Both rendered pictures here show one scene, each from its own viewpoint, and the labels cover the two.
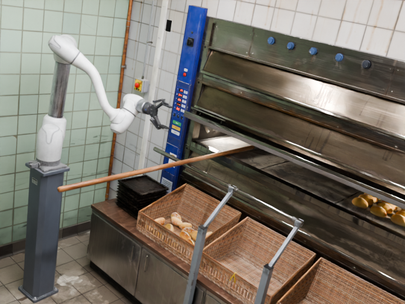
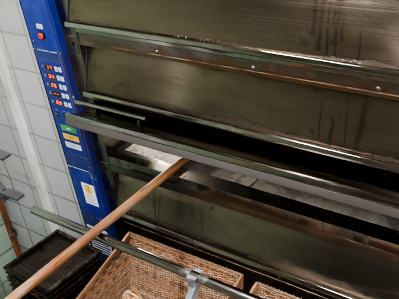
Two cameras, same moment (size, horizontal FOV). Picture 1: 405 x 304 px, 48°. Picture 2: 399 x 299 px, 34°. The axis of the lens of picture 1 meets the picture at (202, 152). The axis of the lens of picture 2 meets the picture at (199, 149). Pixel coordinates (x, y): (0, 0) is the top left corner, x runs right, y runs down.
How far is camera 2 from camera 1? 1.24 m
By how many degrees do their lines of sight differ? 12
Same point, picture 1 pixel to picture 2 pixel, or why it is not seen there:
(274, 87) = (215, 26)
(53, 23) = not seen: outside the picture
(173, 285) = not seen: outside the picture
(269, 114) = (227, 82)
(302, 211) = (358, 261)
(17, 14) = not seen: outside the picture
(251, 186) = (243, 223)
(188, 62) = (37, 10)
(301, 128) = (301, 102)
